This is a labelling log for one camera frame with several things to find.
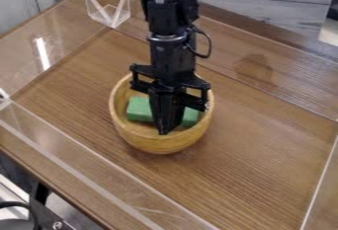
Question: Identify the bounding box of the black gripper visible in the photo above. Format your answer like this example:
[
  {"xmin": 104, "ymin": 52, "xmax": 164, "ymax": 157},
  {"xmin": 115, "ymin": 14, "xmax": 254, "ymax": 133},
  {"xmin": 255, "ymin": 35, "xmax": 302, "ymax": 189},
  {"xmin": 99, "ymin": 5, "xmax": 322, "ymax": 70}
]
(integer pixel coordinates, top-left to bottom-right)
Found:
[{"xmin": 130, "ymin": 35, "xmax": 211, "ymax": 135}]

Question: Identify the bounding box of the green rectangular block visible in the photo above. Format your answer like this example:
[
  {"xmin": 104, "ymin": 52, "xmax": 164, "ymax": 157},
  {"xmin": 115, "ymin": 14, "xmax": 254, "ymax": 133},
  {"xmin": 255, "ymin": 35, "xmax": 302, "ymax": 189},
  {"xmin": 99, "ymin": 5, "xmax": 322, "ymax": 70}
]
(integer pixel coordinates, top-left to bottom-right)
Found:
[{"xmin": 127, "ymin": 96, "xmax": 199, "ymax": 127}]

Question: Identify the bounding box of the brown wooden bowl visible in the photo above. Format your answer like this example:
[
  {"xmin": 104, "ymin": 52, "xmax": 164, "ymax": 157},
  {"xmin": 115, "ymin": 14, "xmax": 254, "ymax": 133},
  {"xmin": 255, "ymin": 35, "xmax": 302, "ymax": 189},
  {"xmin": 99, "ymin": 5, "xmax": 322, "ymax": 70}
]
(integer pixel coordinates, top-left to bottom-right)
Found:
[{"xmin": 108, "ymin": 73, "xmax": 215, "ymax": 154}]

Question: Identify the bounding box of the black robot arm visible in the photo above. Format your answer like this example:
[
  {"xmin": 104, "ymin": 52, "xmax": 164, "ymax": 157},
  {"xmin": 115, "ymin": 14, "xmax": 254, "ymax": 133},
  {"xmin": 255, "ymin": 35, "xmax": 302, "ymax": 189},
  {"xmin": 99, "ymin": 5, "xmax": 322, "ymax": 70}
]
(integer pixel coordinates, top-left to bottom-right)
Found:
[{"xmin": 130, "ymin": 0, "xmax": 211, "ymax": 135}]

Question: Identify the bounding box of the black table leg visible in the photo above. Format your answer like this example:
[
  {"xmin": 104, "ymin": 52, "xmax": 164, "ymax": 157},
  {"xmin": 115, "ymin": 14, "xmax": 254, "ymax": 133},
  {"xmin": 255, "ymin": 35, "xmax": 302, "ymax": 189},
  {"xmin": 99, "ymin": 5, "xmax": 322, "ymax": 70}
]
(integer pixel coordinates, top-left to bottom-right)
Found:
[{"xmin": 32, "ymin": 182, "xmax": 51, "ymax": 205}]

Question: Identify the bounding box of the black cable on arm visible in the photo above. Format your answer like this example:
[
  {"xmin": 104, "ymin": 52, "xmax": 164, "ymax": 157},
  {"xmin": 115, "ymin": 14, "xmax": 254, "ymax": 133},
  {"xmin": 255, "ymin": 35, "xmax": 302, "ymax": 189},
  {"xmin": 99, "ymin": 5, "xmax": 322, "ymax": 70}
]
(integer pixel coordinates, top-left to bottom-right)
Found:
[{"xmin": 183, "ymin": 25, "xmax": 214, "ymax": 60}]

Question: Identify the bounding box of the clear acrylic tray wall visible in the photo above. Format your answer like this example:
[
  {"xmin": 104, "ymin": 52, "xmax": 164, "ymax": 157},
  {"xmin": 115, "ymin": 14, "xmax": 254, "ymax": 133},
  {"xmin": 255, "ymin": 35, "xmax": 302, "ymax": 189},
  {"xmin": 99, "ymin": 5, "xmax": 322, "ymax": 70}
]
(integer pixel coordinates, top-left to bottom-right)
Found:
[{"xmin": 0, "ymin": 0, "xmax": 338, "ymax": 230}]

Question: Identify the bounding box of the black cable near floor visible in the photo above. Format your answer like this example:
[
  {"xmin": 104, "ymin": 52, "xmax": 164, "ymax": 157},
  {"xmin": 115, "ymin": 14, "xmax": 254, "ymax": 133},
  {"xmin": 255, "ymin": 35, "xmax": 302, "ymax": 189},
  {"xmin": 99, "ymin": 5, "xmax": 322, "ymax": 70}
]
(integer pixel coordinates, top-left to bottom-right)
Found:
[{"xmin": 0, "ymin": 201, "xmax": 46, "ymax": 230}]

